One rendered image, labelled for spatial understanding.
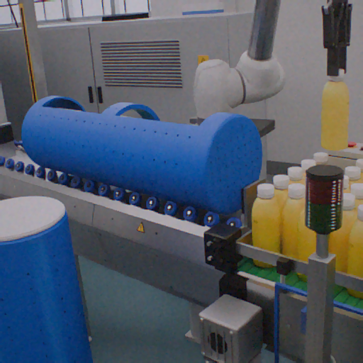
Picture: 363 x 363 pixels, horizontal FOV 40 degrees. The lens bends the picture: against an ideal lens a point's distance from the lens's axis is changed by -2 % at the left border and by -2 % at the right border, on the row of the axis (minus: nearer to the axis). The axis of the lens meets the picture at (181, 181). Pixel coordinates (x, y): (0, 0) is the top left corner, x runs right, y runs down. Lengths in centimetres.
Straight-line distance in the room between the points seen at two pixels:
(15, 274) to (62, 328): 22
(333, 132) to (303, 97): 294
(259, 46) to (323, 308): 129
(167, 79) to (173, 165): 195
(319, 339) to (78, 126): 105
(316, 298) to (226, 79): 125
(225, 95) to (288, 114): 235
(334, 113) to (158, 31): 211
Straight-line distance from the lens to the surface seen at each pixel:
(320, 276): 92
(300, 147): 439
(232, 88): 204
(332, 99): 133
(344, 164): 153
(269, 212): 121
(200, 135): 134
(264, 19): 197
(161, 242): 153
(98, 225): 173
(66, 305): 142
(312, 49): 419
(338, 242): 118
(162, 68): 330
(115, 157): 154
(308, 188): 85
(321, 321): 97
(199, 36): 313
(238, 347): 117
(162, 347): 251
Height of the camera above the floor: 154
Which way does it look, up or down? 20 degrees down
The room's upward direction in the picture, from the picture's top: 4 degrees counter-clockwise
